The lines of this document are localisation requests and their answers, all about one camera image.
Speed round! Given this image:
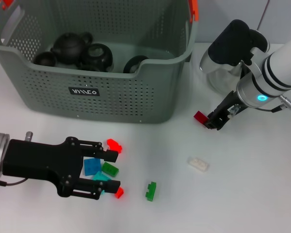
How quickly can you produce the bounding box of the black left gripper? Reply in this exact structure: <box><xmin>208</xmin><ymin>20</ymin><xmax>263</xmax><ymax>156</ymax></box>
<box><xmin>2</xmin><ymin>137</ymin><xmax>121</xmax><ymax>200</ymax></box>

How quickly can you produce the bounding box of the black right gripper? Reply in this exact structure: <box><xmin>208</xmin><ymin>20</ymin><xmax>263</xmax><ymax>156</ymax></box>
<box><xmin>205</xmin><ymin>91</ymin><xmax>248</xmax><ymax>131</ymax></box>

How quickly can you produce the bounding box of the dark red building brick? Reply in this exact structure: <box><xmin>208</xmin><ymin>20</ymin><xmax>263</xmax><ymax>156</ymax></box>
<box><xmin>193</xmin><ymin>111</ymin><xmax>209</xmax><ymax>125</ymax></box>

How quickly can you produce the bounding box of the small bright red brick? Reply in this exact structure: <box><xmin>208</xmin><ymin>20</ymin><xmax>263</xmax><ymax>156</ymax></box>
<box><xmin>114</xmin><ymin>186</ymin><xmax>125</xmax><ymax>199</ymax></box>

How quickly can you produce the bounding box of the green notched building brick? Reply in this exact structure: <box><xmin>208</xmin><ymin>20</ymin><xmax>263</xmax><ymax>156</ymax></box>
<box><xmin>145</xmin><ymin>181</ymin><xmax>158</xmax><ymax>201</ymax></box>

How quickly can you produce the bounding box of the clear white building brick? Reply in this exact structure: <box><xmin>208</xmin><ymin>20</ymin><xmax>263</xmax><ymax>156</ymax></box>
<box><xmin>187</xmin><ymin>156</ymin><xmax>210</xmax><ymax>172</ymax></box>

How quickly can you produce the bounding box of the glass teacup with black holder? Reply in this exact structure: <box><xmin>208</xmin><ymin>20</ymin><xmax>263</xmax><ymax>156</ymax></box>
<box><xmin>123</xmin><ymin>55</ymin><xmax>150</xmax><ymax>73</ymax></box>
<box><xmin>79</xmin><ymin>63</ymin><xmax>109</xmax><ymax>73</ymax></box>
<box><xmin>82</xmin><ymin>43</ymin><xmax>114</xmax><ymax>70</ymax></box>

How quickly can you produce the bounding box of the grey-green perforated storage bin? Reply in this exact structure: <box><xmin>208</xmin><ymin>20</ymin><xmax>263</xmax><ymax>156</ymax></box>
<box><xmin>0</xmin><ymin>0</ymin><xmax>199</xmax><ymax>123</ymax></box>

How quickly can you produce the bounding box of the small black clay teacup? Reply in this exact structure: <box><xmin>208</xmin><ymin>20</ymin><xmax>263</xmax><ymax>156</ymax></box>
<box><xmin>33</xmin><ymin>50</ymin><xmax>57</xmax><ymax>66</ymax></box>

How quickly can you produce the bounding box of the green rectangular building brick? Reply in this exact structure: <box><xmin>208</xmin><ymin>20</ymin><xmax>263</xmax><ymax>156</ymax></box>
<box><xmin>101</xmin><ymin>162</ymin><xmax>119</xmax><ymax>178</ymax></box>

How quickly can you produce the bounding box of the teal square flat plate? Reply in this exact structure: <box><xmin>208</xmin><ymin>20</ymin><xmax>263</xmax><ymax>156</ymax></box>
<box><xmin>92</xmin><ymin>171</ymin><xmax>112</xmax><ymax>195</ymax></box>

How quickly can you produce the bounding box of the blue building brick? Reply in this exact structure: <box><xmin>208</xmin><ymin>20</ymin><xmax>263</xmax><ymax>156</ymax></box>
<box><xmin>84</xmin><ymin>158</ymin><xmax>101</xmax><ymax>177</ymax></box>

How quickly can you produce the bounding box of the right gripper metal plug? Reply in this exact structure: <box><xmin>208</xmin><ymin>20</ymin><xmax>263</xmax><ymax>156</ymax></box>
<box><xmin>229</xmin><ymin>104</ymin><xmax>241</xmax><ymax>116</ymax></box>

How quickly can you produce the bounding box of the large bright red brick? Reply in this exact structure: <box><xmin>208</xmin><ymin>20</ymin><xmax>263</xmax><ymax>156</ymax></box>
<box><xmin>106</xmin><ymin>138</ymin><xmax>123</xmax><ymax>153</ymax></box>

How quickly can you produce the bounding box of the glass teapot with black lid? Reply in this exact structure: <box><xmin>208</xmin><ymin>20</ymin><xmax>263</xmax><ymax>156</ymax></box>
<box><xmin>207</xmin><ymin>28</ymin><xmax>270</xmax><ymax>97</ymax></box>

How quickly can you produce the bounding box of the black clay teapot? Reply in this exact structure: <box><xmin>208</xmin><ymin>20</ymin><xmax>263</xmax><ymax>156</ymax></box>
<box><xmin>50</xmin><ymin>32</ymin><xmax>94</xmax><ymax>65</ymax></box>

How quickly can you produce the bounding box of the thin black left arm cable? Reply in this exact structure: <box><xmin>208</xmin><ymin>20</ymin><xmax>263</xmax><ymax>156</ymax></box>
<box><xmin>0</xmin><ymin>178</ymin><xmax>27</xmax><ymax>187</ymax></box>

